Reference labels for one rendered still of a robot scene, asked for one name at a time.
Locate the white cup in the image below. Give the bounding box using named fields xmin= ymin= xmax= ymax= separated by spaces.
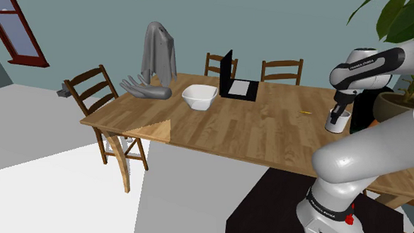
xmin=323 ymin=107 xmax=352 ymax=135

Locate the green potted plant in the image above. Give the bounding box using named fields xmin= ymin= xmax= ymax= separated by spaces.
xmin=345 ymin=0 xmax=414 ymax=124

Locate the dark robot stand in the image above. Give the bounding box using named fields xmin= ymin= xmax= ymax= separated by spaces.
xmin=222 ymin=162 xmax=405 ymax=233

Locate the white square bowl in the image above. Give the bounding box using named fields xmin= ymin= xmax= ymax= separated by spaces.
xmin=181 ymin=83 xmax=219 ymax=113

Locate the dark wooden ladder-back chair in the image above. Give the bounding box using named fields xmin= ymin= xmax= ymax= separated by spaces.
xmin=62 ymin=63 xmax=149 ymax=174
xmin=203 ymin=52 xmax=240 ymax=79
xmin=260 ymin=58 xmax=305 ymax=88

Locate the grey draped cloth sculpture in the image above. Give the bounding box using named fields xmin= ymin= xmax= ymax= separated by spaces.
xmin=139 ymin=21 xmax=178 ymax=89

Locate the small grey object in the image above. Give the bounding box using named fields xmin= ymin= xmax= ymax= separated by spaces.
xmin=56 ymin=82 xmax=72 ymax=99

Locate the wooden dining table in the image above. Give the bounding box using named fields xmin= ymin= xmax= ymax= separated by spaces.
xmin=78 ymin=64 xmax=414 ymax=225

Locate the black open laptop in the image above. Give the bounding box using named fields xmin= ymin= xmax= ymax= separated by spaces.
xmin=217 ymin=48 xmax=261 ymax=104

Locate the red framed window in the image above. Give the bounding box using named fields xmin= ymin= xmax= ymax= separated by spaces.
xmin=0 ymin=0 xmax=50 ymax=71

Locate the grey hand sculpture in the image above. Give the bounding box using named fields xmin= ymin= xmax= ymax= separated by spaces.
xmin=118 ymin=73 xmax=173 ymax=102

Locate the black rounded object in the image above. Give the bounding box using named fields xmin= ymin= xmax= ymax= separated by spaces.
xmin=347 ymin=86 xmax=396 ymax=135

